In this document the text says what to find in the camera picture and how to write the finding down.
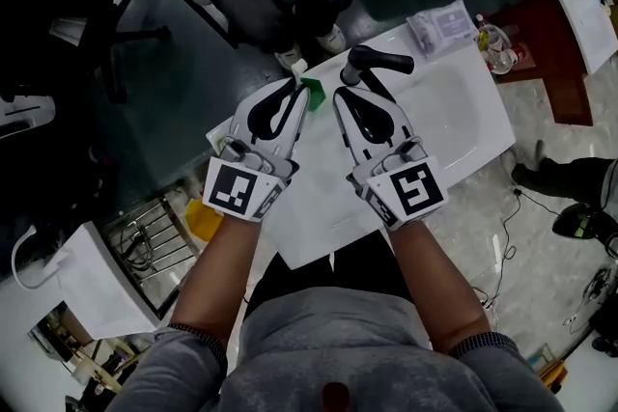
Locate cluster of bottles and cups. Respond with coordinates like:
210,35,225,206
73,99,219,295
474,13,526,74

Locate white board with items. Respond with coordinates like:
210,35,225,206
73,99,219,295
549,0,618,75

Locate brown wooden table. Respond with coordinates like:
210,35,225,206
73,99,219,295
486,0,596,127

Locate black office chair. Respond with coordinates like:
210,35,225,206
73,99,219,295
0,0,173,112

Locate person's left forearm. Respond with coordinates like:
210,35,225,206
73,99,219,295
168,206,266,346

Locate yellow plastic item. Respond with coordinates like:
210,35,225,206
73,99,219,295
184,197,224,243

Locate metal wire rack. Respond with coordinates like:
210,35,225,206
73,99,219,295
102,195,202,320

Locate clear plastic packet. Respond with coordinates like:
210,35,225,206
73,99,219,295
406,0,478,60

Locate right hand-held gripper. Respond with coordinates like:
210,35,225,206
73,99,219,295
333,84,451,233

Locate black floor cable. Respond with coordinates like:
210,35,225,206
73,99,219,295
470,187,564,319

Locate person's black trousers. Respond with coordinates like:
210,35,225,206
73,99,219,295
243,234,416,319

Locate person's right forearm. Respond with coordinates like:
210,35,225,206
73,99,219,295
385,217,492,357

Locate green cup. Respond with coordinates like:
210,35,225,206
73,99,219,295
302,78,327,114

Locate white washbasin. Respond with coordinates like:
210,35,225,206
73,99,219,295
206,20,517,270

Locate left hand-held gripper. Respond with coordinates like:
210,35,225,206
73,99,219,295
202,77,311,224

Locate person's grey hoodie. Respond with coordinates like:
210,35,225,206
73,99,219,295
104,287,567,412

